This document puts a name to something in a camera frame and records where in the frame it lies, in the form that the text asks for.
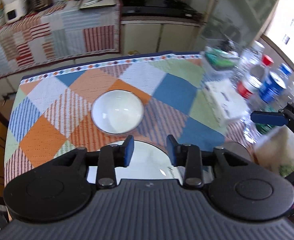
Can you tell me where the white ribbed bowl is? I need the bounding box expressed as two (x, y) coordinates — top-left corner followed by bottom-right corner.
(86, 139), (184, 185)
(91, 89), (144, 135)

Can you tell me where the blue label water bottle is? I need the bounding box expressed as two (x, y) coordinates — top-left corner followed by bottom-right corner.
(258, 63), (292, 103)

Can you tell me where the rice bag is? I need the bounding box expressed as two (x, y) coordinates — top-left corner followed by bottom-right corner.
(253, 126), (294, 177)

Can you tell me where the red label water bottle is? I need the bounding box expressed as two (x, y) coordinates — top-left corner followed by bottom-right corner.
(231, 41), (274, 99)

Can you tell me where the white tissue pack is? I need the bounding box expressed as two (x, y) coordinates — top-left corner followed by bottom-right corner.
(203, 79), (249, 127)

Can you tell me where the plastic basket with items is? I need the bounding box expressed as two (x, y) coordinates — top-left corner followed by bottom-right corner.
(201, 38), (242, 80)

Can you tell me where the patchwork tablecloth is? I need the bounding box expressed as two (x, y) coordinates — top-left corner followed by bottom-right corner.
(4, 54), (245, 182)

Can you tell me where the striped counter cover cloth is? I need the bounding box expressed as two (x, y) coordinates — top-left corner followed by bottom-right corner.
(0, 0), (121, 79)

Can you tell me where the gas stove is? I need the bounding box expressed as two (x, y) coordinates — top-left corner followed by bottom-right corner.
(121, 0), (202, 19)

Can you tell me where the cutting board with knife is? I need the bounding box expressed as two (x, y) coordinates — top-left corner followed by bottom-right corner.
(78, 0), (116, 10)

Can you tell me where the white rice cooker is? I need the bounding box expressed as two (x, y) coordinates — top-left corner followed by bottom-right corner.
(4, 0), (27, 24)

